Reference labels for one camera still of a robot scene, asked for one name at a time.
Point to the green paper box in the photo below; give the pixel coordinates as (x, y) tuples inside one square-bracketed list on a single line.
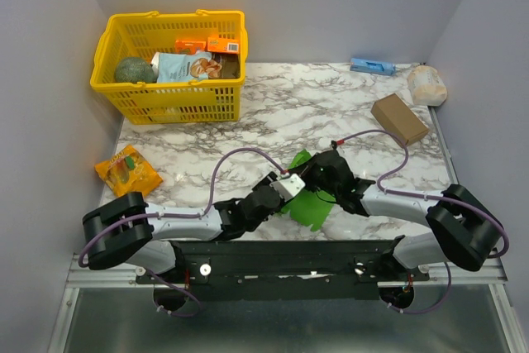
[(307, 208)]

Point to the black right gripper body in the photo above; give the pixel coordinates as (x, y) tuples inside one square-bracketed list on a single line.
[(316, 164)]

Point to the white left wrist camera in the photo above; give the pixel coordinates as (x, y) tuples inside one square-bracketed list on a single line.
[(288, 188)]

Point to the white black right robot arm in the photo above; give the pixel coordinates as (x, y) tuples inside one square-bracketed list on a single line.
[(462, 230)]

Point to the brown cardboard box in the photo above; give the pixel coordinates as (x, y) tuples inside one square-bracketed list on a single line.
[(396, 117)]

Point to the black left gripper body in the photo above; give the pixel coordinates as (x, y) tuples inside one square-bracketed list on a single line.
[(265, 183)]

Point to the green round melon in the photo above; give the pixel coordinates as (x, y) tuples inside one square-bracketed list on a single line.
[(134, 70)]

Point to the orange candy bag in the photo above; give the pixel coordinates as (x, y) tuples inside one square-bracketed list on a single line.
[(128, 171)]

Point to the yellow plastic shopping basket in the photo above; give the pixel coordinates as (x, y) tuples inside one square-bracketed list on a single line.
[(143, 35)]

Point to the orange snack box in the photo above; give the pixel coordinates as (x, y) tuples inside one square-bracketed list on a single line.
[(189, 47)]

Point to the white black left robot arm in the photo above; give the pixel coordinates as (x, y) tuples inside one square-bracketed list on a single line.
[(128, 229)]

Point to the orange barcode box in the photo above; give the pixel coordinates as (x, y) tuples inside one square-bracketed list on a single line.
[(222, 45)]

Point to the light blue snack pouch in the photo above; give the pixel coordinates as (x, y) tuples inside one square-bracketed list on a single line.
[(177, 68)]

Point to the beige wrapped paper bag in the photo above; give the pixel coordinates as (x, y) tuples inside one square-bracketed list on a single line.
[(426, 86)]

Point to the light blue carton box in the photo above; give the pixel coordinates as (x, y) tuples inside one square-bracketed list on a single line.
[(372, 67)]

